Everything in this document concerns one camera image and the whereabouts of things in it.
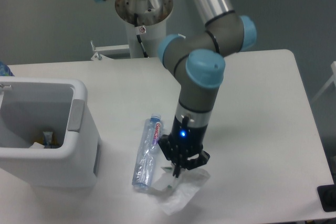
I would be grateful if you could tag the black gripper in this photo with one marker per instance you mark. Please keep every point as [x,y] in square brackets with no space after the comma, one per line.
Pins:
[189,141]

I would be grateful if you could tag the clear plastic bag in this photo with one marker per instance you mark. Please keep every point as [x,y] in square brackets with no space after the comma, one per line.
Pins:
[173,194]

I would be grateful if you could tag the crushed clear plastic water bottle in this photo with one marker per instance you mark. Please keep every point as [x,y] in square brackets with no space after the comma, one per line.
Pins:
[147,153]

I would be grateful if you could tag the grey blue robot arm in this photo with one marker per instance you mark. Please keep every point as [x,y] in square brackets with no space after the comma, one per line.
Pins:
[197,63]

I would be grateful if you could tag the small tube in trash can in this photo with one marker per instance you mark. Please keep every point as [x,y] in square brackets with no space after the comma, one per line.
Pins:
[48,138]

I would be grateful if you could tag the white paper in trash can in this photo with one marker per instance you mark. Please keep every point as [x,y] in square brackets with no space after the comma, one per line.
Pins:
[37,145]

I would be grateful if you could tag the white plastic trash can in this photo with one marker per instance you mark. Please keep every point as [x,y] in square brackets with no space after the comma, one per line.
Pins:
[30,106]

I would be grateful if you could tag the black device at table edge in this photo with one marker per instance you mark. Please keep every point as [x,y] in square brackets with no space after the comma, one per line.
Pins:
[327,197]

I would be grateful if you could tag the blue patterned object at left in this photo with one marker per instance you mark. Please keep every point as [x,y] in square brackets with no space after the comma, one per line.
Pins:
[5,70]

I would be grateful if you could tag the white pedestal base frame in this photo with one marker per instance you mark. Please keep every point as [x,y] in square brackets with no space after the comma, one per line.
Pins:
[113,49]

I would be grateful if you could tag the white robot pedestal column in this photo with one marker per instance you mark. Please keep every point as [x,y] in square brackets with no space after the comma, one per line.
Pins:
[144,16]

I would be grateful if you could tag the white frame at right edge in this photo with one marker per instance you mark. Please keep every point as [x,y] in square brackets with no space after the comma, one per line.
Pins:
[328,83]

